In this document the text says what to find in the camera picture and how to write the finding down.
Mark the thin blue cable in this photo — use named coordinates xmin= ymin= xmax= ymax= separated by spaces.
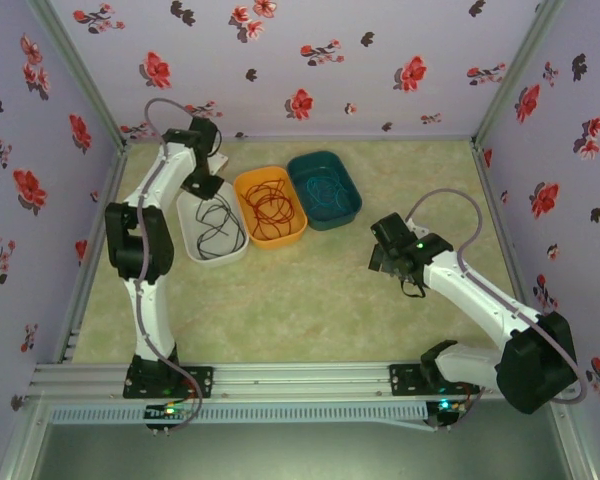
xmin=304 ymin=172 xmax=356 ymax=216

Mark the thin red cable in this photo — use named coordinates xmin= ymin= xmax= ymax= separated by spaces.
xmin=242 ymin=175 xmax=297 ymax=240

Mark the thin black cable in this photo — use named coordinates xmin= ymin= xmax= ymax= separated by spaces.
xmin=194 ymin=192 xmax=247 ymax=261

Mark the teal plastic bin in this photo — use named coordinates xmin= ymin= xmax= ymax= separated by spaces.
xmin=286 ymin=150 xmax=364 ymax=233

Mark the orange plastic bin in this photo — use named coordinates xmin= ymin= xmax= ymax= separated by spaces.
xmin=233 ymin=166 xmax=309 ymax=252

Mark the white plastic bin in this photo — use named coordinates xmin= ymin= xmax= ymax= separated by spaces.
xmin=176 ymin=180 xmax=250 ymax=270

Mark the right controller board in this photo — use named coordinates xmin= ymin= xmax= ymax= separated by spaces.
xmin=427 ymin=398 xmax=469 ymax=431

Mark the controller board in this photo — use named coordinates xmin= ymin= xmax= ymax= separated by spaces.
xmin=427 ymin=398 xmax=469 ymax=431
xmin=144 ymin=402 xmax=194 ymax=431

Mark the left controller board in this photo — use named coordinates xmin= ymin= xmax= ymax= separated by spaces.
xmin=144 ymin=402 xmax=194 ymax=431

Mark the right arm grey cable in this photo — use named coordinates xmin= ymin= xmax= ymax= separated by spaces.
xmin=404 ymin=187 xmax=589 ymax=432

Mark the aluminium table side rail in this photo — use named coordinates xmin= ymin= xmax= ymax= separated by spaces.
xmin=54 ymin=144 xmax=130 ymax=364
xmin=472 ymin=142 xmax=546 ymax=359

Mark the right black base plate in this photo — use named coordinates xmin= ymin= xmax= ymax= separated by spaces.
xmin=388 ymin=363 xmax=480 ymax=398

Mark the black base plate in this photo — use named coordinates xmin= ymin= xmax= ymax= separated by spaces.
xmin=388 ymin=363 xmax=480 ymax=398
xmin=123 ymin=365 xmax=215 ymax=400

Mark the aluminium corner post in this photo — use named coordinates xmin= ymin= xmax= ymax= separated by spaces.
xmin=472 ymin=0 xmax=565 ymax=149
xmin=27 ymin=0 xmax=130 ymax=149

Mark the aluminium mounting rail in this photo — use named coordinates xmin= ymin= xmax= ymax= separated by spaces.
xmin=28 ymin=363 xmax=577 ymax=401

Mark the white slotted cable duct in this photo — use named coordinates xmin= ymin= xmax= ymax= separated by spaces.
xmin=47 ymin=403 xmax=427 ymax=426

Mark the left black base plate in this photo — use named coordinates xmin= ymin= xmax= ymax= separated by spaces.
xmin=123 ymin=365 xmax=215 ymax=400

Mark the aluminium frame beam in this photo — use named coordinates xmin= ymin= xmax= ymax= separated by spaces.
xmin=0 ymin=399 xmax=49 ymax=480
xmin=549 ymin=394 xmax=600 ymax=480

